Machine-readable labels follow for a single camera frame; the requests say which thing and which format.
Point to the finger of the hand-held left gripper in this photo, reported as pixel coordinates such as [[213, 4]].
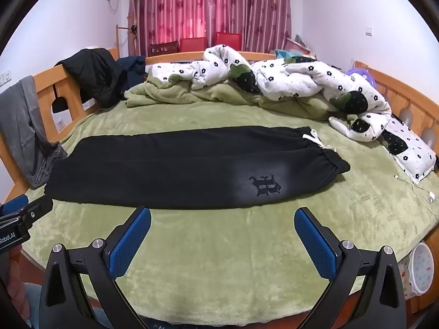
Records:
[[15, 203], [37, 210]]

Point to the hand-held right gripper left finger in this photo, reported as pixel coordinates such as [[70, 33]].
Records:
[[132, 243]]

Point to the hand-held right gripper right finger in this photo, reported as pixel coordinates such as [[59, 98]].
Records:
[[317, 243]]

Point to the black pants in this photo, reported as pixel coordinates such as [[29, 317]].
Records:
[[154, 164]]

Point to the person's left hand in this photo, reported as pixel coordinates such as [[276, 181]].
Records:
[[16, 277]]

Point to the grey jeans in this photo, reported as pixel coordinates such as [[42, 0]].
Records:
[[24, 126]]

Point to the green fleece blanket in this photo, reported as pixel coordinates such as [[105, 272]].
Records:
[[223, 246]]

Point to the white star-print basin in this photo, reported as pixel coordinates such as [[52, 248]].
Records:
[[420, 269]]

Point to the white floral pillow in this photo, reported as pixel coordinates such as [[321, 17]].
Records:
[[411, 150]]

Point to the black jacket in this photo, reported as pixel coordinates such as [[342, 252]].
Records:
[[96, 75]]

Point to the navy garment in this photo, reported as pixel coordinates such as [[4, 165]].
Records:
[[133, 70]]

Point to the white floral quilt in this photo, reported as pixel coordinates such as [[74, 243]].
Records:
[[284, 75]]

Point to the purple plush item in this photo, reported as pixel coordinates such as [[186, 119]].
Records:
[[360, 75]]

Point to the wooden coat rack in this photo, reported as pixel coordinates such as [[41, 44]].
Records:
[[117, 41]]

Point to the teal cloth item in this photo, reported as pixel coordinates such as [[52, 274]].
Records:
[[284, 54]]

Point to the pink box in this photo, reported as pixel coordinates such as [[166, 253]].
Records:
[[298, 46]]

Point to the dark wooden chair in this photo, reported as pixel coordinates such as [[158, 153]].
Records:
[[164, 48]]

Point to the red chair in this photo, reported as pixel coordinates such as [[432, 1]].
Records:
[[192, 44], [228, 40]]

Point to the red patterned curtain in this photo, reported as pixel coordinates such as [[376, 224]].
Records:
[[164, 7], [247, 7]]

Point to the white wall socket panel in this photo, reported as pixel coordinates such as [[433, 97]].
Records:
[[5, 78]]

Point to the wooden bed frame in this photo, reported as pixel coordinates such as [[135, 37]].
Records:
[[68, 89]]

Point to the white wall switch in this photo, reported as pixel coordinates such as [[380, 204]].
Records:
[[368, 31]]

